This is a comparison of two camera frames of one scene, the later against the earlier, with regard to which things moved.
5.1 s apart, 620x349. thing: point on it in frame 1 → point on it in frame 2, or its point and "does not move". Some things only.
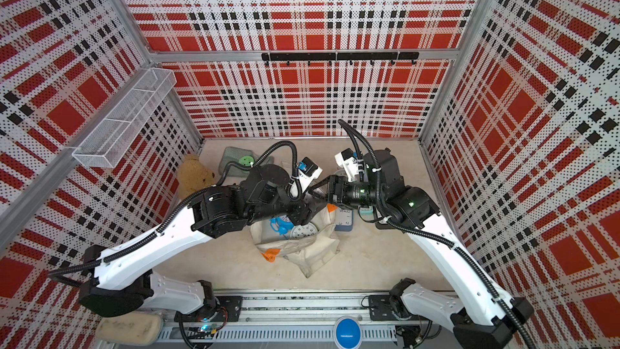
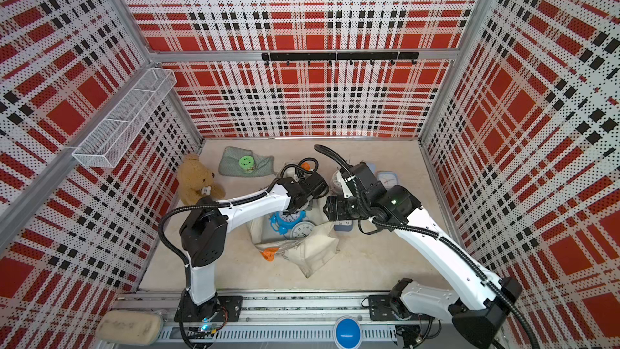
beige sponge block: [136, 329] does not move
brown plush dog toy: [193, 176] does not move
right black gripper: [335, 182] → [335, 205]
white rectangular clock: [344, 220] does not move
